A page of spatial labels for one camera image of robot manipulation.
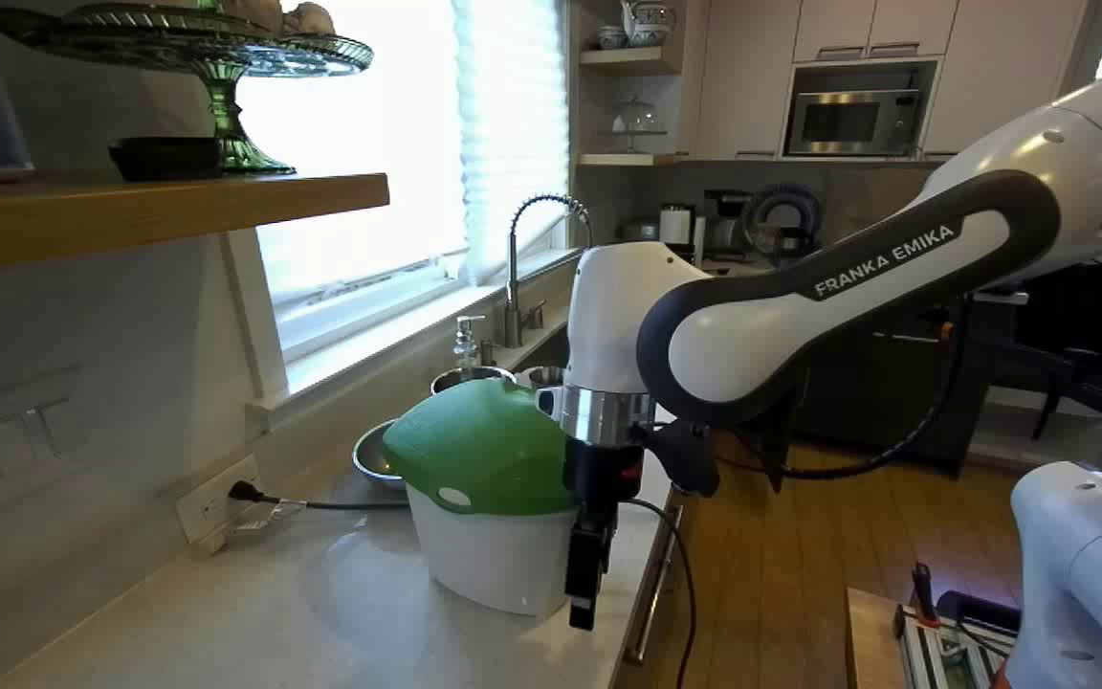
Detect green bin lid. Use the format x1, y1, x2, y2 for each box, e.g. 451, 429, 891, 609
382, 378, 579, 518

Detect white bin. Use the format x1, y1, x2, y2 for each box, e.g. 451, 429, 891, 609
382, 378, 583, 618

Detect clear soap dispenser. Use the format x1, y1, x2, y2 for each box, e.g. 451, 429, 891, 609
452, 315, 488, 370

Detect spring neck tap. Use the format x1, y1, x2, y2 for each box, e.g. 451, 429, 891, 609
501, 193, 596, 349

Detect white canister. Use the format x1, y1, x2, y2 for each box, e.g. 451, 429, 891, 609
657, 203, 696, 249

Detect black coffee maker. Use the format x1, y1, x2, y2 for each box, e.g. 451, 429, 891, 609
702, 189, 754, 262

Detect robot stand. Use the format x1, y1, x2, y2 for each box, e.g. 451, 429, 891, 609
845, 585, 1022, 689

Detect black clamp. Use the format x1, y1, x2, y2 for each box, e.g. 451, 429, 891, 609
909, 562, 941, 625

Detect white pleated blind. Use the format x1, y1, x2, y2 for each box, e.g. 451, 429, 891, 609
450, 0, 572, 288

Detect glass dome cake stand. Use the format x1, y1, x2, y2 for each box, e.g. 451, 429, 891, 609
607, 95, 670, 155

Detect steel microwave door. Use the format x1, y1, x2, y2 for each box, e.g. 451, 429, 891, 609
784, 88, 926, 158

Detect white patterned teapot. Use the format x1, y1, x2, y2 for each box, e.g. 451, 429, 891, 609
619, 0, 677, 49

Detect black chair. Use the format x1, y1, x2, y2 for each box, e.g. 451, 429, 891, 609
989, 261, 1102, 462

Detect black bowl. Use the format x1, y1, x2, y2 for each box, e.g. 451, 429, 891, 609
107, 136, 225, 184

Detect heap of pale round food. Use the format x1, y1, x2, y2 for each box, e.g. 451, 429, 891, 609
224, 0, 338, 37

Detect green glass cake stand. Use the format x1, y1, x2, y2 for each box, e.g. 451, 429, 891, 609
0, 2, 376, 177

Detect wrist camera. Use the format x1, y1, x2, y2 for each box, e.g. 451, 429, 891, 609
640, 419, 721, 500

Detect steel drawer handle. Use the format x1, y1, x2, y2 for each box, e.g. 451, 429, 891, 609
624, 486, 685, 667

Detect black cable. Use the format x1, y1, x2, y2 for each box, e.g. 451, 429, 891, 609
228, 479, 410, 512

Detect white wall socket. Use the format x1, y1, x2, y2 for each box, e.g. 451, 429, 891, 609
175, 454, 264, 547

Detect wooden wall shelf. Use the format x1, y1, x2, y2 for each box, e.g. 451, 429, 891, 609
0, 171, 391, 278

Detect white switch plate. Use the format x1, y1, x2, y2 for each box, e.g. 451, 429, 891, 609
0, 367, 95, 510

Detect white wall cabinets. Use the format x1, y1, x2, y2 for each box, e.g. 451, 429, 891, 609
693, 0, 1091, 161

